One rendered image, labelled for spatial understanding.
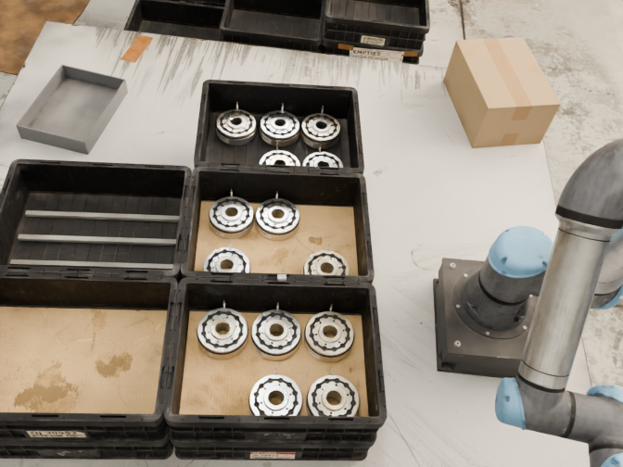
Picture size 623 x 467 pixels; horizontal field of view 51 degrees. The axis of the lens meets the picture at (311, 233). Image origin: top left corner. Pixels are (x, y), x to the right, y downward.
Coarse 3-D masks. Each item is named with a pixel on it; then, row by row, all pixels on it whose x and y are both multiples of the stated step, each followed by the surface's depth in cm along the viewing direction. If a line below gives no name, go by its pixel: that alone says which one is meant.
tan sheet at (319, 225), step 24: (312, 216) 155; (336, 216) 156; (216, 240) 148; (240, 240) 149; (264, 240) 150; (288, 240) 150; (312, 240) 151; (336, 240) 151; (264, 264) 146; (288, 264) 146
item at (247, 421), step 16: (336, 288) 132; (352, 288) 132; (368, 288) 132; (176, 304) 126; (176, 320) 124; (176, 336) 122; (176, 352) 120; (176, 368) 119; (384, 384) 120; (384, 400) 118; (176, 416) 113; (192, 416) 114; (208, 416) 114; (224, 416) 114; (240, 416) 114; (256, 416) 115; (272, 416) 115; (288, 416) 115; (304, 416) 115; (320, 416) 116; (336, 416) 116; (352, 416) 116; (384, 416) 117
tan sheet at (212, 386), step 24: (192, 312) 137; (240, 312) 138; (192, 336) 134; (360, 336) 137; (192, 360) 130; (216, 360) 131; (240, 360) 131; (264, 360) 132; (288, 360) 132; (312, 360) 133; (360, 360) 134; (192, 384) 128; (216, 384) 128; (240, 384) 128; (360, 384) 131; (192, 408) 125; (216, 408) 125; (240, 408) 125; (360, 408) 128
